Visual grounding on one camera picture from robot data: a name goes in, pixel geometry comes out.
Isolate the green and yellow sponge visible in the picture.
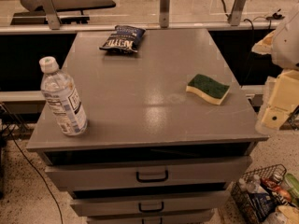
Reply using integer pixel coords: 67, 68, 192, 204
186, 74, 230, 105

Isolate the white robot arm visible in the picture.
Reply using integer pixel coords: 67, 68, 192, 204
251, 4, 299, 134

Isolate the blue Kettle chip bag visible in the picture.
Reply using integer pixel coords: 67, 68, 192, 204
100, 25, 146, 53

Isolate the green can in basket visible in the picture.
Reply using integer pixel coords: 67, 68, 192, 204
281, 173, 299, 200

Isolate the plastic bottle in basket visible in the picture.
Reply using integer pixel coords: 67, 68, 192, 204
238, 175, 266, 193

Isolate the red snack packet in basket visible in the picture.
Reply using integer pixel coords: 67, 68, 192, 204
261, 178, 292, 202

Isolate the blue packet in basket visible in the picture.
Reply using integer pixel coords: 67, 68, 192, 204
249, 193, 277, 221

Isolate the grey drawer cabinet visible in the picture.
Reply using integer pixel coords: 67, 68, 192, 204
25, 28, 270, 224

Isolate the clear plastic water bottle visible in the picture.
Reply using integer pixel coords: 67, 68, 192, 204
39, 56, 88, 136

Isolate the black bench behind glass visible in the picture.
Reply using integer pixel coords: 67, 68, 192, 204
10, 0, 116, 25

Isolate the black cable behind glass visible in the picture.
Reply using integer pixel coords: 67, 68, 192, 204
218, 0, 285, 35

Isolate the right metal bracket post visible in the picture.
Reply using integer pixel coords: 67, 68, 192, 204
228, 0, 247, 26

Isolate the metal bracket post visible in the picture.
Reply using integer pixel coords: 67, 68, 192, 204
228, 0, 247, 26
159, 0, 170, 28
39, 0, 61, 30

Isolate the wire basket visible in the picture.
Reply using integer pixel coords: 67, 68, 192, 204
231, 164, 286, 224

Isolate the top drawer with black handle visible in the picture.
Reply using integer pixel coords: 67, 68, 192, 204
46, 156, 252, 191

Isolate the drawer with black handle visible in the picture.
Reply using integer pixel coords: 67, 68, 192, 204
70, 190, 229, 217
87, 209, 214, 224
46, 156, 252, 191

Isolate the middle drawer with black handle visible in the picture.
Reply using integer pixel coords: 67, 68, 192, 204
70, 190, 229, 217

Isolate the bottom drawer with black handle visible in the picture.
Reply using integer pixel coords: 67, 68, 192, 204
87, 209, 214, 224

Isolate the middle metal bracket post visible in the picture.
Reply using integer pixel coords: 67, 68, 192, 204
159, 0, 170, 28

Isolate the left metal bracket post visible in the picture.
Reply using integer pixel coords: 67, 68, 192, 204
39, 0, 61, 30

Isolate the black floor cable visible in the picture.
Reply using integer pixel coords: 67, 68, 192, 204
2, 121, 64, 224

